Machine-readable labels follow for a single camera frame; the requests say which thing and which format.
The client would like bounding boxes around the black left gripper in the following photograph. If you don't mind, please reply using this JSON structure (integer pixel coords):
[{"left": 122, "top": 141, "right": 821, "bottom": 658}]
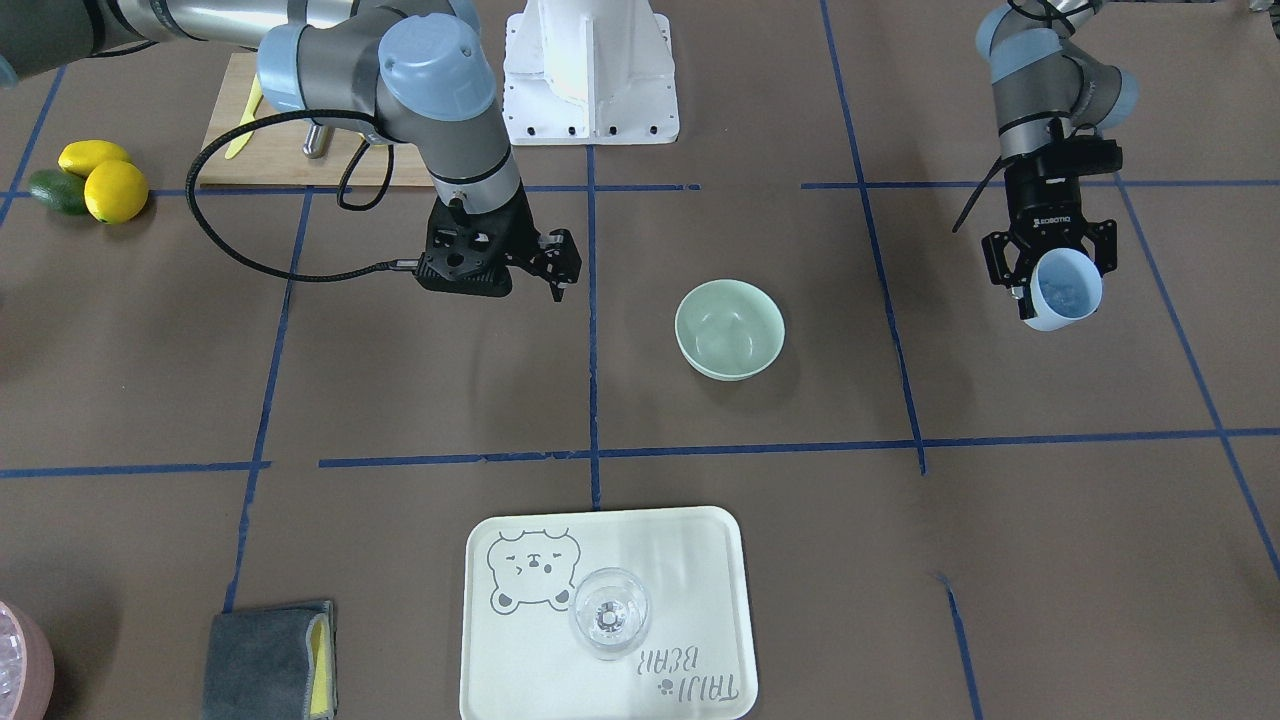
[{"left": 980, "top": 138, "right": 1123, "bottom": 322}]

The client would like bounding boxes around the wooden cutting board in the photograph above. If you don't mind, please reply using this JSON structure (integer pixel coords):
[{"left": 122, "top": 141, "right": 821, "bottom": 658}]
[{"left": 198, "top": 53, "right": 433, "bottom": 190}]

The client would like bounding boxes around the green lime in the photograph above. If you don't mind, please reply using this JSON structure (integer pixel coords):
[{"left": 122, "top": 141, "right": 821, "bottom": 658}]
[{"left": 27, "top": 168, "right": 90, "bottom": 217}]

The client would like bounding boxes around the light green bowl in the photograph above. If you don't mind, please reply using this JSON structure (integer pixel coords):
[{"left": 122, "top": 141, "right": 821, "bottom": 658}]
[{"left": 673, "top": 279, "right": 786, "bottom": 382}]

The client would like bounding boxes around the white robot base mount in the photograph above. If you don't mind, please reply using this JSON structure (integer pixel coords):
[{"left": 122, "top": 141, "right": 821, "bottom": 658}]
[{"left": 502, "top": 1, "right": 681, "bottom": 146}]

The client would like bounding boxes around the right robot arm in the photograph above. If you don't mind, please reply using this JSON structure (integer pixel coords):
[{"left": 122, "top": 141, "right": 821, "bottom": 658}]
[{"left": 1, "top": 1, "right": 582, "bottom": 301}]

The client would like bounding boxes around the light blue plastic cup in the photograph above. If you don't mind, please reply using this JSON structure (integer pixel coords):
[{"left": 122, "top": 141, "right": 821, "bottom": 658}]
[{"left": 1023, "top": 249, "right": 1103, "bottom": 332}]

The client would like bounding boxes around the yellow plastic knife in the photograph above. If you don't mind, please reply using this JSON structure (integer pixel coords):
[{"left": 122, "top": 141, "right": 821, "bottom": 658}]
[{"left": 223, "top": 76, "right": 264, "bottom": 161}]

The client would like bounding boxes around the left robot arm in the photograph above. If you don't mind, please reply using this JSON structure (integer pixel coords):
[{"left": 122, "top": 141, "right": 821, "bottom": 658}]
[{"left": 975, "top": 1, "right": 1139, "bottom": 332}]

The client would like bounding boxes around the grey folded cloth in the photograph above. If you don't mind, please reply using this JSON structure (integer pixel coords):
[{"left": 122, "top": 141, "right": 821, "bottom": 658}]
[{"left": 200, "top": 600, "right": 338, "bottom": 719}]

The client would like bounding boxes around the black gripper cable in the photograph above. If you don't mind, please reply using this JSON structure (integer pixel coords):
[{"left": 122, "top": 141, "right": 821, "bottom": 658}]
[{"left": 186, "top": 109, "right": 433, "bottom": 284}]

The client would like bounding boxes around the yellow lemon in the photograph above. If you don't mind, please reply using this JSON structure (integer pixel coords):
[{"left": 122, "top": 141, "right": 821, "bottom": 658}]
[
  {"left": 58, "top": 138, "right": 132, "bottom": 179},
  {"left": 84, "top": 160, "right": 150, "bottom": 225}
]

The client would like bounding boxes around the clear wine glass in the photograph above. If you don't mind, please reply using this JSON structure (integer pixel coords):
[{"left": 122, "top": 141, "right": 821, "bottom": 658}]
[{"left": 570, "top": 568, "right": 652, "bottom": 661}]

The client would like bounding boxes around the cream bear tray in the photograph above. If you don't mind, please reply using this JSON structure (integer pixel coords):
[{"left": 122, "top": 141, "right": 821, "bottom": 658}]
[{"left": 458, "top": 506, "right": 759, "bottom": 719}]

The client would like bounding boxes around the pink bowl with ice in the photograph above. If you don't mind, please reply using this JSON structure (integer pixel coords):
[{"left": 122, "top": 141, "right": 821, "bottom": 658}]
[{"left": 1, "top": 601, "right": 56, "bottom": 719}]

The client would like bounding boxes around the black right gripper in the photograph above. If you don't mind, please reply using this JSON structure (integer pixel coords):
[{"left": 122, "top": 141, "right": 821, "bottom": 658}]
[{"left": 413, "top": 190, "right": 582, "bottom": 304}]

